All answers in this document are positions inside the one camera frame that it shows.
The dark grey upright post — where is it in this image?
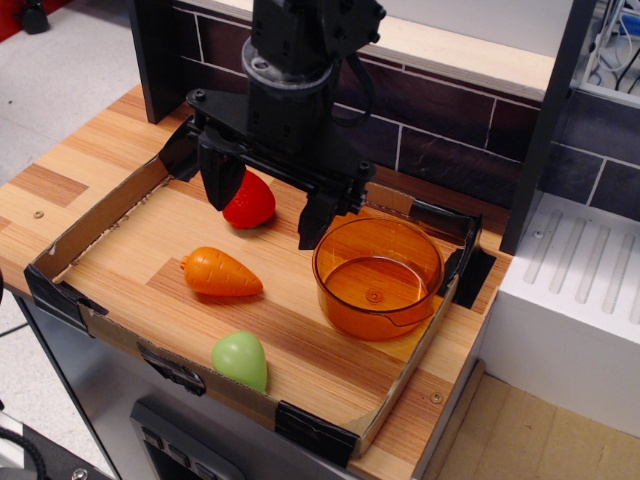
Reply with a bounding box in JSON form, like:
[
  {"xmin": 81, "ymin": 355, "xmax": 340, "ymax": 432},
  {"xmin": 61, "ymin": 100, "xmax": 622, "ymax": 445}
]
[{"xmin": 500, "ymin": 1, "xmax": 596, "ymax": 255}]

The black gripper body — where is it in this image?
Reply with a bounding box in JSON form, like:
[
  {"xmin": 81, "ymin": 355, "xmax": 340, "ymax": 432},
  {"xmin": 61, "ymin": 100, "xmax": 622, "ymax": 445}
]
[{"xmin": 187, "ymin": 74, "xmax": 375, "ymax": 210}]

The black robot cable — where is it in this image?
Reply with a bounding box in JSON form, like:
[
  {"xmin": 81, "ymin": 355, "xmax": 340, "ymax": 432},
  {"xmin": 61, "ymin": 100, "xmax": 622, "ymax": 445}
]
[{"xmin": 331, "ymin": 52, "xmax": 377, "ymax": 128}]

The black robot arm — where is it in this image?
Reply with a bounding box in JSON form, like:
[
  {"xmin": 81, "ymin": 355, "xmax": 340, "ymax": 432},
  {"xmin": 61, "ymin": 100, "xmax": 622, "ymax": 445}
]
[{"xmin": 186, "ymin": 1, "xmax": 386, "ymax": 250}]

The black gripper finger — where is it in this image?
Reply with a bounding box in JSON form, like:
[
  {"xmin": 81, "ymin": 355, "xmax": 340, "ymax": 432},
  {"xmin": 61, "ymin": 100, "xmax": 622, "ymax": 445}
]
[
  {"xmin": 298, "ymin": 191, "xmax": 345, "ymax": 250},
  {"xmin": 198, "ymin": 140, "xmax": 246, "ymax": 211}
]

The green plastic toy pear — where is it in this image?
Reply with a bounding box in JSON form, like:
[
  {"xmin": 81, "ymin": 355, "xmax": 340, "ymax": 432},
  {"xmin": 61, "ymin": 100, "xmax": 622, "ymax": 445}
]
[{"xmin": 211, "ymin": 331, "xmax": 268, "ymax": 394}]

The black oven control panel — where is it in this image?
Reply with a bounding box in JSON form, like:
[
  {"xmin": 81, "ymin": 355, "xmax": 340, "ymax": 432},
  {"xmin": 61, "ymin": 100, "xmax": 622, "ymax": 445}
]
[{"xmin": 130, "ymin": 401, "xmax": 279, "ymax": 479}]

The brass screw washer right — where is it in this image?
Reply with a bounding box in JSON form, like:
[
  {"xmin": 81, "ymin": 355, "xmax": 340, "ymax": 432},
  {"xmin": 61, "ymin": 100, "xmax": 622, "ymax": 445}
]
[{"xmin": 430, "ymin": 392, "xmax": 443, "ymax": 404}]

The cardboard fence with black tape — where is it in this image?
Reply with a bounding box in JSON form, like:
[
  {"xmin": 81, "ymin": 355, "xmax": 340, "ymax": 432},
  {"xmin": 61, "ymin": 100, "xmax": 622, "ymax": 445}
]
[{"xmin": 23, "ymin": 115, "xmax": 497, "ymax": 469}]

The orange plastic toy carrot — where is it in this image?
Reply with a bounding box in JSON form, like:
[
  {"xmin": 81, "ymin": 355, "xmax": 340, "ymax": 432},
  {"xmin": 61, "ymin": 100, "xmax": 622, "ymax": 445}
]
[{"xmin": 180, "ymin": 247, "xmax": 263, "ymax": 297}]

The red plastic toy strawberry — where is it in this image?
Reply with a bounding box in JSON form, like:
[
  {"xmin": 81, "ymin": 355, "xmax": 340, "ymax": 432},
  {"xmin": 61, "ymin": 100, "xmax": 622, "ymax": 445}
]
[{"xmin": 222, "ymin": 170, "xmax": 276, "ymax": 229}]

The transparent orange plastic pot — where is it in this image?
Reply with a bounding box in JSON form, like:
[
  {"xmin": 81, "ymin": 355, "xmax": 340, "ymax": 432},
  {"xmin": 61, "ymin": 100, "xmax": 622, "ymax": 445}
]
[{"xmin": 312, "ymin": 217, "xmax": 445, "ymax": 342}]

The dark grey left post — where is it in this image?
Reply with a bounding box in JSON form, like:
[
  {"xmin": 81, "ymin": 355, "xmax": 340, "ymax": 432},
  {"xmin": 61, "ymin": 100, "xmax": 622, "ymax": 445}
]
[{"xmin": 127, "ymin": 0, "xmax": 187, "ymax": 124}]

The white toy sink drainboard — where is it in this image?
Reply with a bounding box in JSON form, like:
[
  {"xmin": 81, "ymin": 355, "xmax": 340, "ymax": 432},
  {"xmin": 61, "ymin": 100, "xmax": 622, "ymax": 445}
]
[{"xmin": 480, "ymin": 194, "xmax": 639, "ymax": 436}]

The black object top left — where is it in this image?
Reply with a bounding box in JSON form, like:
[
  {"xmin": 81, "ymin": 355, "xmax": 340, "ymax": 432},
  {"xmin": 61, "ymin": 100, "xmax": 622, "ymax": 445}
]
[{"xmin": 14, "ymin": 0, "xmax": 49, "ymax": 35}]

